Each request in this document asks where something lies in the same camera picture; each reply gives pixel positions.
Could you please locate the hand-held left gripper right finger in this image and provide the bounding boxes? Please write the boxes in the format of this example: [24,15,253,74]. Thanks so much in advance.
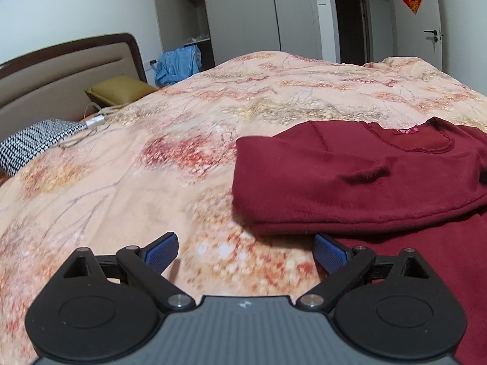
[296,233,429,311]

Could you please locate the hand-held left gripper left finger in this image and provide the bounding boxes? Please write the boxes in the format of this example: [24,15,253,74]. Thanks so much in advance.
[61,231,196,311]

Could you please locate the dark red long-sleeve shirt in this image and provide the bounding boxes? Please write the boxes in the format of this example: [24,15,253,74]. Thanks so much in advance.
[232,117,487,365]

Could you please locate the floral peach blanket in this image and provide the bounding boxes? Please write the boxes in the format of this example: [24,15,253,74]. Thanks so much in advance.
[0,50,487,365]

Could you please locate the black and white houndstooth pillow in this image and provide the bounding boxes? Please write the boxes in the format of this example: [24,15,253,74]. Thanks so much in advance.
[0,119,89,178]

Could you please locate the olive green pillow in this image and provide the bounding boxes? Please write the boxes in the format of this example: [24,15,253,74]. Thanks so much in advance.
[84,76,159,108]

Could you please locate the blue cloth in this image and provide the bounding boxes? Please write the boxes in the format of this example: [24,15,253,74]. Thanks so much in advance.
[154,44,202,87]

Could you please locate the brown and beige headboard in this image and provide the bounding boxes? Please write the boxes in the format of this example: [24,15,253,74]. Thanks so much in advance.
[0,33,148,143]

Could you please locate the white room door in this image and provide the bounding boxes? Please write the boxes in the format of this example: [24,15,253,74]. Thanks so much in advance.
[387,0,444,73]

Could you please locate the grey wardrobe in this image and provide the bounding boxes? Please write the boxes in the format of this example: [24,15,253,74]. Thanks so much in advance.
[152,0,325,81]

